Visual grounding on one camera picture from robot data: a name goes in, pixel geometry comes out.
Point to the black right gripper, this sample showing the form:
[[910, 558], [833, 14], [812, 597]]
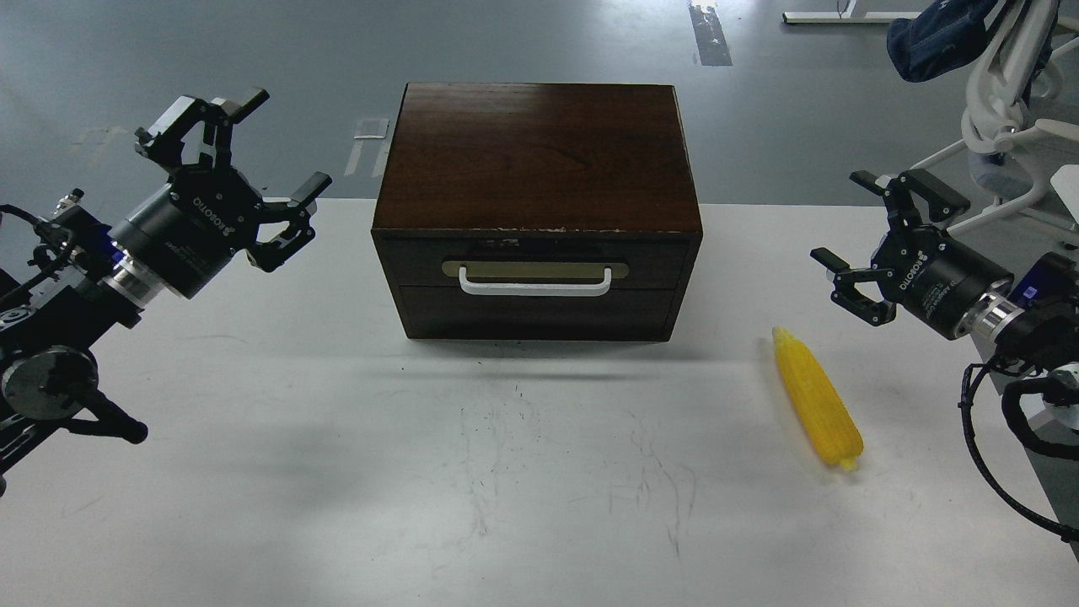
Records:
[[932, 275]]

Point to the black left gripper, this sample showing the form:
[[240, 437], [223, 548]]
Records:
[[187, 233]]

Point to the yellow plastic corn cob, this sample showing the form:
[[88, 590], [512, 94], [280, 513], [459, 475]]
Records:
[[818, 406]]

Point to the wooden drawer with white handle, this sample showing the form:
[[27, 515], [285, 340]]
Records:
[[648, 264]]

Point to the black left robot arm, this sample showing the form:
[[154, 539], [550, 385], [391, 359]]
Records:
[[90, 277]]

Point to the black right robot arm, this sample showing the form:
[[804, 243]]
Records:
[[1032, 325]]

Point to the dark wooden drawer cabinet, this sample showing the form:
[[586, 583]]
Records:
[[538, 160]]

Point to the dark blue cloth on chair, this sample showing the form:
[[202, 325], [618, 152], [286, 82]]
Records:
[[945, 36]]

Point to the white office chair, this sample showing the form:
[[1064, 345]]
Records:
[[1015, 125]]

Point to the white desk leg base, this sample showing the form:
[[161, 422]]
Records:
[[847, 12]]

